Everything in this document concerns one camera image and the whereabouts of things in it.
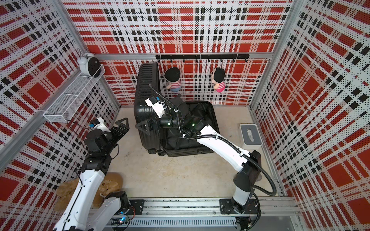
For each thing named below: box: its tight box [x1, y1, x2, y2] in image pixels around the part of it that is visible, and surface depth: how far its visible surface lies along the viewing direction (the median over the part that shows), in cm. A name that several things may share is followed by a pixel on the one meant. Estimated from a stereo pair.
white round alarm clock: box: [77, 52, 102, 78], surface depth 81 cm
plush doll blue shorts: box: [163, 66, 182, 93], surface depth 97 cm
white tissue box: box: [238, 123, 264, 150], surface depth 100 cm
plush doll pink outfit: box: [210, 67, 226, 93], surface depth 97 cm
